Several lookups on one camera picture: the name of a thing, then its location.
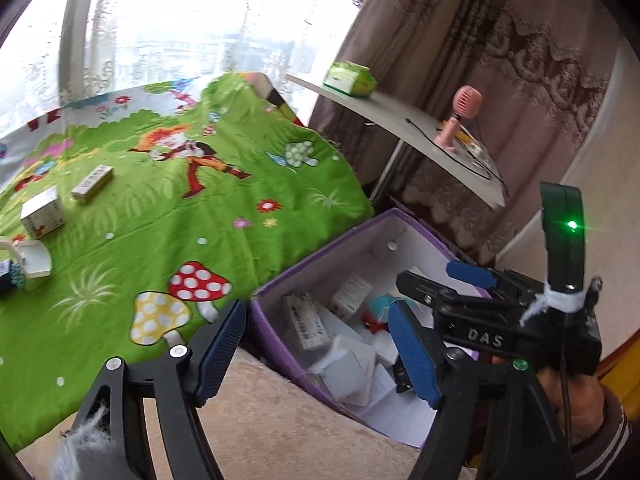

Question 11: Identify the white side table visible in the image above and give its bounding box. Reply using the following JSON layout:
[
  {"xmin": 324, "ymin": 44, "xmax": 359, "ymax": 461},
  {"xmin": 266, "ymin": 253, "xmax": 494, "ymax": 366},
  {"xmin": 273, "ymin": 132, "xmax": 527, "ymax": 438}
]
[{"xmin": 285, "ymin": 72, "xmax": 506, "ymax": 208}]

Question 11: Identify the black rectangular box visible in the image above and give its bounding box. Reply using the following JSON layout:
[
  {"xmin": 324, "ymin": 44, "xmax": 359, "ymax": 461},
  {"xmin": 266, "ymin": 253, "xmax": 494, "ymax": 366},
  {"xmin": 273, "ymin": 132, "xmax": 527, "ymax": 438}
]
[{"xmin": 394, "ymin": 359, "xmax": 415, "ymax": 395}]

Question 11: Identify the plain white box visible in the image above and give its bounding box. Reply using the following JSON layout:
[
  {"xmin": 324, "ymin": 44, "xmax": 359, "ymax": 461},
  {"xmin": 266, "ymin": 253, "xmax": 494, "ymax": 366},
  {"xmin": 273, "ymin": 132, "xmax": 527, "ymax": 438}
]
[{"xmin": 15, "ymin": 240, "xmax": 53, "ymax": 291}]

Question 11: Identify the white paper leaflet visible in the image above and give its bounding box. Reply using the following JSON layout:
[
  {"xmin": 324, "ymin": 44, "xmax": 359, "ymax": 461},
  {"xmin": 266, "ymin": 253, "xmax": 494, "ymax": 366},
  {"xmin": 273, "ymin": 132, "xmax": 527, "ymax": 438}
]
[{"xmin": 357, "ymin": 365, "xmax": 438, "ymax": 448}]

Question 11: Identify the person's right hand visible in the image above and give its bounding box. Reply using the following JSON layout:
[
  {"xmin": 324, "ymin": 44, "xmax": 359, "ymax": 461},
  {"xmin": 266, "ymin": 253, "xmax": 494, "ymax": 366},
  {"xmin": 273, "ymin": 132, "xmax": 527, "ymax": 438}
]
[{"xmin": 537, "ymin": 365, "xmax": 608, "ymax": 448}]

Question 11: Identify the tall grey box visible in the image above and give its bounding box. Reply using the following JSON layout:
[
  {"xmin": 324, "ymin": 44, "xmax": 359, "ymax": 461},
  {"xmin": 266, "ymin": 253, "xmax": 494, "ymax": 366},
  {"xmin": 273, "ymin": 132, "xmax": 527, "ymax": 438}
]
[{"xmin": 282, "ymin": 292, "xmax": 328, "ymax": 352}]

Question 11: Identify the white lace curtain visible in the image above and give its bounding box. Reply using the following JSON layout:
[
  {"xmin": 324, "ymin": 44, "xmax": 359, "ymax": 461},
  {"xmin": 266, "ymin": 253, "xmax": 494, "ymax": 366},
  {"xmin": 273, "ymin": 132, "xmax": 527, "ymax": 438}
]
[{"xmin": 0, "ymin": 0, "xmax": 361, "ymax": 136}]

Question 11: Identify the long narrow white box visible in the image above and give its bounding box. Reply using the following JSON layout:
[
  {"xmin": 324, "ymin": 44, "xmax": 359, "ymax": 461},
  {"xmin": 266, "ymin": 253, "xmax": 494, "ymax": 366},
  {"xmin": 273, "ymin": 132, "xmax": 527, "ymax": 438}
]
[{"xmin": 71, "ymin": 165, "xmax": 115, "ymax": 203}]

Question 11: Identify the beige plush seat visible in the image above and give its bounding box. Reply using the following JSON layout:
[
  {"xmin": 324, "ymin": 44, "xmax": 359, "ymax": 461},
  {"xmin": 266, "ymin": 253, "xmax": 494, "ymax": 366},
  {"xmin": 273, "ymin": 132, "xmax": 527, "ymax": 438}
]
[{"xmin": 15, "ymin": 345, "xmax": 431, "ymax": 480}]

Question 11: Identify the dark blue small item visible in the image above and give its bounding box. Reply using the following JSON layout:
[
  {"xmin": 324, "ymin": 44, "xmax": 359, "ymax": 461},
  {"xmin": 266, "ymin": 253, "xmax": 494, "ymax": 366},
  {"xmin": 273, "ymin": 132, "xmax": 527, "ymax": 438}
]
[{"xmin": 0, "ymin": 260, "xmax": 23, "ymax": 301}]

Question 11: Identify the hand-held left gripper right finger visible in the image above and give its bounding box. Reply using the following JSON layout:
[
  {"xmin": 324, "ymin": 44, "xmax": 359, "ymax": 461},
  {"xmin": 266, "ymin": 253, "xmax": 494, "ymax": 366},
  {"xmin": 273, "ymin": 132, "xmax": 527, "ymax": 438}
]
[{"xmin": 387, "ymin": 299, "xmax": 576, "ymax": 480}]

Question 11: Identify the pink handheld fan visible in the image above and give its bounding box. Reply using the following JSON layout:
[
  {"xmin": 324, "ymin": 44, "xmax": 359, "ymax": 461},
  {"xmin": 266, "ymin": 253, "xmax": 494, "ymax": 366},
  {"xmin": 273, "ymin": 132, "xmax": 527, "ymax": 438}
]
[{"xmin": 434, "ymin": 85, "xmax": 483, "ymax": 155}]

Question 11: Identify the white plastic handle item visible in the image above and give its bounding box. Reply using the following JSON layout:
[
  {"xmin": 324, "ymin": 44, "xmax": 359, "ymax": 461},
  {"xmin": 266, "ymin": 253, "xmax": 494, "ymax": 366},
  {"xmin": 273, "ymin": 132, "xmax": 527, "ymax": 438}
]
[{"xmin": 0, "ymin": 237, "xmax": 26, "ymax": 281}]

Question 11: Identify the small white printed box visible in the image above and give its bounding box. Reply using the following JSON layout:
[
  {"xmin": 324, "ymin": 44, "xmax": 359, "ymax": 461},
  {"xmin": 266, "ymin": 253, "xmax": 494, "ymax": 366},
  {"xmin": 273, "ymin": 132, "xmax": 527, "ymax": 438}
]
[{"xmin": 329, "ymin": 275, "xmax": 373, "ymax": 318}]

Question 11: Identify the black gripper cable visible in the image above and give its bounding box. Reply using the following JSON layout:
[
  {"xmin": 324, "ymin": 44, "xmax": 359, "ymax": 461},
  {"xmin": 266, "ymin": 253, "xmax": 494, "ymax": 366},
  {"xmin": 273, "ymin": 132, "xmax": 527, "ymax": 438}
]
[{"xmin": 560, "ymin": 310, "xmax": 576, "ymax": 441}]

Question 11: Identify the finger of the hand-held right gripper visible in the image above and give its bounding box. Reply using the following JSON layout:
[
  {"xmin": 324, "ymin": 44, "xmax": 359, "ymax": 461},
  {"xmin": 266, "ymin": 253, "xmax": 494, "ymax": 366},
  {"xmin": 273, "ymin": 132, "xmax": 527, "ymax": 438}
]
[
  {"xmin": 446, "ymin": 260, "xmax": 543, "ymax": 293},
  {"xmin": 396, "ymin": 270, "xmax": 501, "ymax": 311}
]

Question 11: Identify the black charging cable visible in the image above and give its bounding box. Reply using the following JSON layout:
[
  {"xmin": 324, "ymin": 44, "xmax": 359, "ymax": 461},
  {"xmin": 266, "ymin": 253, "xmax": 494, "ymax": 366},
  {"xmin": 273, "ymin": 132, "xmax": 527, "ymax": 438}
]
[{"xmin": 405, "ymin": 117, "xmax": 506, "ymax": 196}]

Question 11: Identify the teal and white box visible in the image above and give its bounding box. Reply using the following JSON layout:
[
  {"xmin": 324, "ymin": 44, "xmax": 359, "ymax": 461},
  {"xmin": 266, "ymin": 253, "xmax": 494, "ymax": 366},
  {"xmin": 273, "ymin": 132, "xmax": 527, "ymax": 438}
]
[{"xmin": 367, "ymin": 294, "xmax": 401, "ymax": 321}]

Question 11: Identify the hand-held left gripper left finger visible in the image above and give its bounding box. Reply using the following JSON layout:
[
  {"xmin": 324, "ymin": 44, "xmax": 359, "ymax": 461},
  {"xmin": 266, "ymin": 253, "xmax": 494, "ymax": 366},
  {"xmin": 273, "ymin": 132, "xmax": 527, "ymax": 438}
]
[{"xmin": 65, "ymin": 300, "xmax": 248, "ymax": 480}]

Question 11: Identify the purple cardboard storage box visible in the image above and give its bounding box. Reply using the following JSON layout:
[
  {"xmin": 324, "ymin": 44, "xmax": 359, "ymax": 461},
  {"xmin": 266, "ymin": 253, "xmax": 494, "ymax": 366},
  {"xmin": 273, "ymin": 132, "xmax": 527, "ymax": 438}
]
[{"xmin": 250, "ymin": 207, "xmax": 493, "ymax": 448}]

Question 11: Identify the green cartoon printed blanket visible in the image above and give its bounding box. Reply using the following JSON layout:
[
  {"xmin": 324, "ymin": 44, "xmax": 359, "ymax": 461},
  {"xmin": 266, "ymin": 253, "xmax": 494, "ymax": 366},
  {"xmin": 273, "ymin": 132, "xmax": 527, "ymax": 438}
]
[{"xmin": 0, "ymin": 72, "xmax": 376, "ymax": 453}]

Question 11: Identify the green tissue pack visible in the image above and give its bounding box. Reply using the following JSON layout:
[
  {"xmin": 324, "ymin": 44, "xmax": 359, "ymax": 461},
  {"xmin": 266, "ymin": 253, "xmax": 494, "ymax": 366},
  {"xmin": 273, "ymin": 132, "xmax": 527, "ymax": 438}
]
[{"xmin": 322, "ymin": 60, "xmax": 378, "ymax": 98}]

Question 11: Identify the cream rectangular box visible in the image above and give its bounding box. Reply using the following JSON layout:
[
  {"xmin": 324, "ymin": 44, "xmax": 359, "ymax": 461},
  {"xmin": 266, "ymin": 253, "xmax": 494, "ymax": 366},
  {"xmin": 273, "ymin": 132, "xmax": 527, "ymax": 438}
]
[{"xmin": 370, "ymin": 332, "xmax": 401, "ymax": 368}]

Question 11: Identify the brown patterned curtain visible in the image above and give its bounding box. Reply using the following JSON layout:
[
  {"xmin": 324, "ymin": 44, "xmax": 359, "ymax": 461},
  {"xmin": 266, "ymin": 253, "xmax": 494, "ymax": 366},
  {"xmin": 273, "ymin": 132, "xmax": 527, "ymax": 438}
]
[{"xmin": 310, "ymin": 0, "xmax": 626, "ymax": 266}]

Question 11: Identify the white window frame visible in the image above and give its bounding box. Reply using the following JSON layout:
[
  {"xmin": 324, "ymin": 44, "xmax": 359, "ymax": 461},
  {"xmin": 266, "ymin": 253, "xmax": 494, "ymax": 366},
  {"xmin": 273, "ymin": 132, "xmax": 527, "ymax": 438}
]
[{"xmin": 60, "ymin": 0, "xmax": 108, "ymax": 111}]

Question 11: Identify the person's right forearm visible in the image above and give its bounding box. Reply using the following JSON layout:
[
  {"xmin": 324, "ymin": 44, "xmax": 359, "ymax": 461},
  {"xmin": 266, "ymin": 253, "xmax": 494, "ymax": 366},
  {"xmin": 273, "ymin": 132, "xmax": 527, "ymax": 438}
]
[{"xmin": 570, "ymin": 387, "xmax": 640, "ymax": 480}]

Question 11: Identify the white and green box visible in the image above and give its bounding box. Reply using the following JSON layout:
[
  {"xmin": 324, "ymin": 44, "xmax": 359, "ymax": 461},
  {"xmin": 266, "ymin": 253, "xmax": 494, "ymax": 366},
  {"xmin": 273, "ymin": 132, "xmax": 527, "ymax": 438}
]
[{"xmin": 20, "ymin": 185, "xmax": 66, "ymax": 238}]

